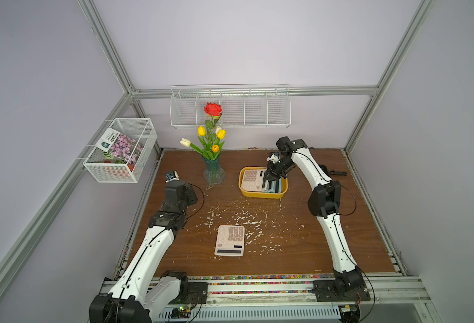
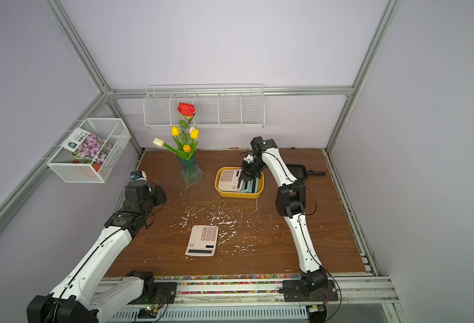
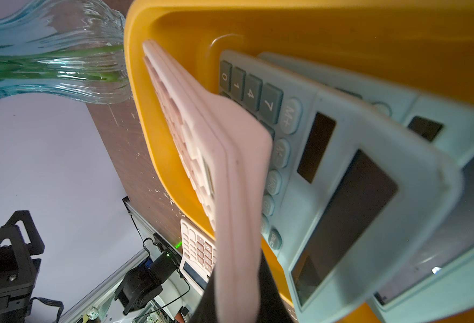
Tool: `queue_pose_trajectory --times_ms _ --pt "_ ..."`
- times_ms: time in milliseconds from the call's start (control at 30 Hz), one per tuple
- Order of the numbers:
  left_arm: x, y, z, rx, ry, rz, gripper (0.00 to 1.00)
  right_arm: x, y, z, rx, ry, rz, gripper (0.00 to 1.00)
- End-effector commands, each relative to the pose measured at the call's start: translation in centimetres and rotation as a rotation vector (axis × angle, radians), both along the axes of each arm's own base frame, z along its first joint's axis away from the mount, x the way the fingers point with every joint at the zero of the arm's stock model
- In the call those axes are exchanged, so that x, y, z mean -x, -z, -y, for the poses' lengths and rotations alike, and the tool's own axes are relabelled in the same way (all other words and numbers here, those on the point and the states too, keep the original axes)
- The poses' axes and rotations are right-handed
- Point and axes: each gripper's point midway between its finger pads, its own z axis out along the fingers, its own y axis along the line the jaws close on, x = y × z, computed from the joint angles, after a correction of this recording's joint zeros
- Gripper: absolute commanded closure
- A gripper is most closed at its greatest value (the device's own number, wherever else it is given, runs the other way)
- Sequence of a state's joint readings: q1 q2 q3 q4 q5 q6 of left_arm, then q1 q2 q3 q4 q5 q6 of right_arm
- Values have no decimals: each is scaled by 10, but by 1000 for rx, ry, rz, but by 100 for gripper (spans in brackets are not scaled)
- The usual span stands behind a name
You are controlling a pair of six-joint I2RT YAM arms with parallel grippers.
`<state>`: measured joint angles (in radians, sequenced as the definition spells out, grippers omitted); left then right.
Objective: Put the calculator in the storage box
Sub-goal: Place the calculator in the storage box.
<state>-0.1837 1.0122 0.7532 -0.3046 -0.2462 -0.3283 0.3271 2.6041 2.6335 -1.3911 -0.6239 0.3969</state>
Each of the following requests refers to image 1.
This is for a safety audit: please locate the pink calculator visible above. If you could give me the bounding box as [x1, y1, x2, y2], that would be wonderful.
[214, 225, 245, 257]
[241, 168, 266, 192]

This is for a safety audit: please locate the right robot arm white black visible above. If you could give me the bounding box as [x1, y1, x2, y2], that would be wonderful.
[264, 137, 371, 301]

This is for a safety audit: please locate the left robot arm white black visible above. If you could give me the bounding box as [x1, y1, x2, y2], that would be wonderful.
[89, 180, 197, 322]

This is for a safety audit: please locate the yellow plastic storage box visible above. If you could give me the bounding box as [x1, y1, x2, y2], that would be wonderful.
[238, 166, 288, 199]

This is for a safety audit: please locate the blue glass vase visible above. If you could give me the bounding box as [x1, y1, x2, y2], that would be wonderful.
[203, 157, 226, 186]

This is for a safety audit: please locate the artificial flower bouquet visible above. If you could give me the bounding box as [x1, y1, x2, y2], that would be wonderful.
[180, 103, 226, 160]

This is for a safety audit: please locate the purple flower pot with card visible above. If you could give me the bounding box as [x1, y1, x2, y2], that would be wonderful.
[95, 128, 144, 172]

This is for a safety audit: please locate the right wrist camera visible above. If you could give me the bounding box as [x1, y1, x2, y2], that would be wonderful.
[267, 153, 281, 164]

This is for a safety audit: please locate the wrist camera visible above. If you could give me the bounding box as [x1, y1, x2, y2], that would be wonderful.
[267, 153, 281, 164]
[165, 170, 179, 183]

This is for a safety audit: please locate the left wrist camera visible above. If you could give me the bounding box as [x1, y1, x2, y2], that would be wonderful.
[165, 170, 179, 183]

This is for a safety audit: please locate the white mesh wall basket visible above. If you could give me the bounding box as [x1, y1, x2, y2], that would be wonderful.
[83, 118, 157, 184]

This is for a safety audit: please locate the white wire wall shelf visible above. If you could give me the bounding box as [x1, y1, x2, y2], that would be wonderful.
[170, 84, 292, 128]

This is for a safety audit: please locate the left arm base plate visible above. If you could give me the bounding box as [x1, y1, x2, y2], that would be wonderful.
[169, 282, 208, 305]

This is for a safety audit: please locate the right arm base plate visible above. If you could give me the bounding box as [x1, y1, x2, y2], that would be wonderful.
[311, 279, 372, 303]

